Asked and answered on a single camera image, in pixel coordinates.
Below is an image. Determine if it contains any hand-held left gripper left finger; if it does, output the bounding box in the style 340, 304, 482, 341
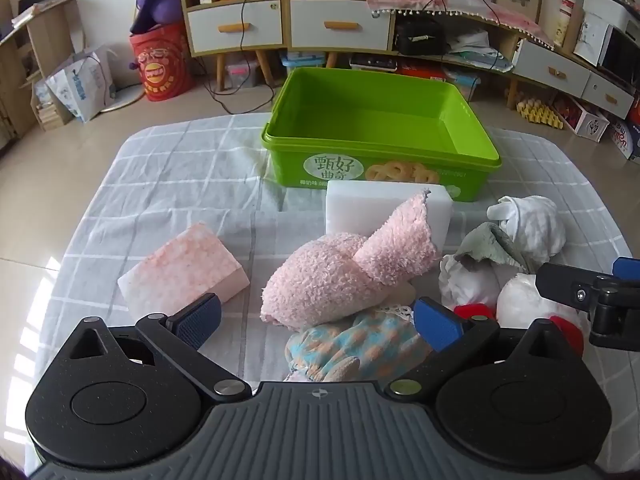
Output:
67, 292, 253, 406

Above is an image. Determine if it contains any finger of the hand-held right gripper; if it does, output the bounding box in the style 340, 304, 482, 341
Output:
534, 261, 640, 351
612, 256, 640, 281

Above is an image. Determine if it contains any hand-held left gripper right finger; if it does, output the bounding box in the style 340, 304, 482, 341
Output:
386, 296, 568, 406

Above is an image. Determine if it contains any red white santa hat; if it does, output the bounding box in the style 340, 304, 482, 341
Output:
452, 272, 586, 358

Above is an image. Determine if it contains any pink sponge block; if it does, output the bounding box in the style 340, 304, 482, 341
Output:
117, 223, 251, 317

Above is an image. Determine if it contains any white knotted cloth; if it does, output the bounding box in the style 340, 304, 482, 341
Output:
487, 195, 568, 271

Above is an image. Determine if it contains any pastel checkered fluffy sock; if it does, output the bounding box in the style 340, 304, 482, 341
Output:
285, 304, 436, 386

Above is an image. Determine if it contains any grey-green cloth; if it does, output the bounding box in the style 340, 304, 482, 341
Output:
452, 222, 538, 273

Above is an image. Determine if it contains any pink fluffy sock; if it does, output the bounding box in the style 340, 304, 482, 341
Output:
260, 191, 441, 331

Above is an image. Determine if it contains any white sponge block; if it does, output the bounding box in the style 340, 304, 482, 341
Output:
325, 181, 453, 251

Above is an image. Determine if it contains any green plastic box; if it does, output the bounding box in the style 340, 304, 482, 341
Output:
260, 66, 502, 204

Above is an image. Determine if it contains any grey checked blanket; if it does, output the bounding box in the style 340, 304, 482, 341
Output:
22, 112, 633, 480

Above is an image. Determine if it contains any white red cardboard box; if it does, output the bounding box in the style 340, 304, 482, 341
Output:
552, 95, 611, 142

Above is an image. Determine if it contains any yellow egg tray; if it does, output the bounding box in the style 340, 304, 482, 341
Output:
516, 99, 563, 128

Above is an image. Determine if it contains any white round stand base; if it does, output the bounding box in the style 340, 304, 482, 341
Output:
102, 77, 147, 113

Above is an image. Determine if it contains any curved wooden side cabinet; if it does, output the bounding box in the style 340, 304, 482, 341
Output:
392, 5, 638, 121

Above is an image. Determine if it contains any clear plastic storage box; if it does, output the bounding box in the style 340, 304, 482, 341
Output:
225, 57, 261, 90

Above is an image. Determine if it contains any white appliance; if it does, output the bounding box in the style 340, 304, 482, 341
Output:
574, 0, 640, 86

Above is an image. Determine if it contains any white red bottle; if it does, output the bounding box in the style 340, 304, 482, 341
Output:
554, 0, 576, 48

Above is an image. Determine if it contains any red printed bag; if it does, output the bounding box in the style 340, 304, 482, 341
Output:
129, 22, 197, 103

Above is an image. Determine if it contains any white paper bag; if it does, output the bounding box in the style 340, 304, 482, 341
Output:
46, 45, 117, 123

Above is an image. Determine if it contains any blue-lid storage box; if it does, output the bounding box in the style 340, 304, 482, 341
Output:
281, 51, 328, 77

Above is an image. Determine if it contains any black bag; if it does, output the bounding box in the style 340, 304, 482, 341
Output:
395, 15, 447, 56

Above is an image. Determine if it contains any purple plush toy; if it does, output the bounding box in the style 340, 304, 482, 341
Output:
131, 0, 183, 33

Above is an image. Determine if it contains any wooden desk shelf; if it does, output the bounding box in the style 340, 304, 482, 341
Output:
0, 0, 83, 141

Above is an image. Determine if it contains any white drawer orange handle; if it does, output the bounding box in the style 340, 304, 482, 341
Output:
582, 74, 635, 120
515, 40, 591, 98
290, 0, 392, 51
187, 6, 283, 55

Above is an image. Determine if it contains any black power cable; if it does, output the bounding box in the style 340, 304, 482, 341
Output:
205, 0, 278, 115

